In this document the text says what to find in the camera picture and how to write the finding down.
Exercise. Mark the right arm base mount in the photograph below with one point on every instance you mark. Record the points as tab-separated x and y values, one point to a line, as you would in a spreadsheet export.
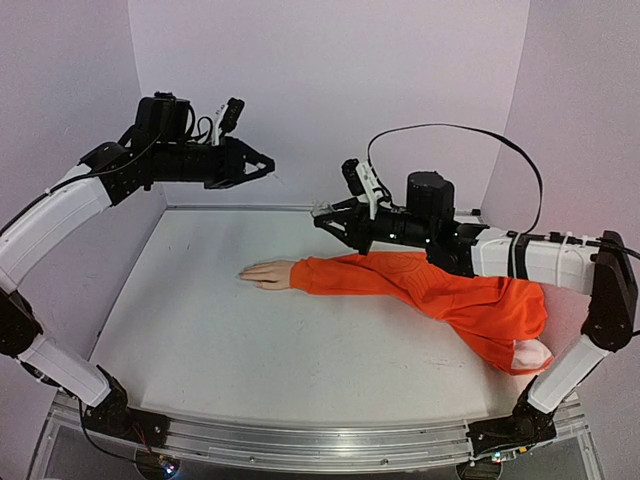
525	427

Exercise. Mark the aluminium front rail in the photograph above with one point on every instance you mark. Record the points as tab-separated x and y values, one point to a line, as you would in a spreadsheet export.
327	449

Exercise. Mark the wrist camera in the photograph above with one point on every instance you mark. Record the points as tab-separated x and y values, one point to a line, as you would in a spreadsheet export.
226	120
364	185

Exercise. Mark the orange sweatshirt sleeve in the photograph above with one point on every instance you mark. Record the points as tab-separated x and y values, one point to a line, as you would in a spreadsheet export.
488	314

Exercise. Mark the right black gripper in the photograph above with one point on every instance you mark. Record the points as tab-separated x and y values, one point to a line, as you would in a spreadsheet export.
363	228

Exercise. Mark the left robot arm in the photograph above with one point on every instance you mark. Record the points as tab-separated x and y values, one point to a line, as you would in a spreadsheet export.
162	145

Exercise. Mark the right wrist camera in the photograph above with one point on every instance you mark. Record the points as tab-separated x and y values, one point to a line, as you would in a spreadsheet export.
364	185

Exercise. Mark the aluminium back rail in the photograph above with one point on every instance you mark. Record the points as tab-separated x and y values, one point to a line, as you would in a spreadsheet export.
274	207

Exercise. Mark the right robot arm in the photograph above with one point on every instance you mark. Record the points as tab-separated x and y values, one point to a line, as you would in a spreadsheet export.
597	267

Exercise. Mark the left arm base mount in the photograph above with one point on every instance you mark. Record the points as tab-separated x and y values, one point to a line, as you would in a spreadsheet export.
115	418

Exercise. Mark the aluminium rail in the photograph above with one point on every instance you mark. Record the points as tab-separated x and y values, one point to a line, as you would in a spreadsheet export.
274	207
327	449

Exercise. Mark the clear nail polish bottle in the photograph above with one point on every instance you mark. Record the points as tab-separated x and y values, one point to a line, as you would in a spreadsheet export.
321	208

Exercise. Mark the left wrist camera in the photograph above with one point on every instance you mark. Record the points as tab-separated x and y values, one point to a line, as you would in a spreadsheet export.
226	120

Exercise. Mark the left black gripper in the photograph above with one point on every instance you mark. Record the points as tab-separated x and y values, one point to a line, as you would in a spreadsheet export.
234	171

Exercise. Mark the mannequin hand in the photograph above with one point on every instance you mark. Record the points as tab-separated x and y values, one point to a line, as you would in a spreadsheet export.
274	276

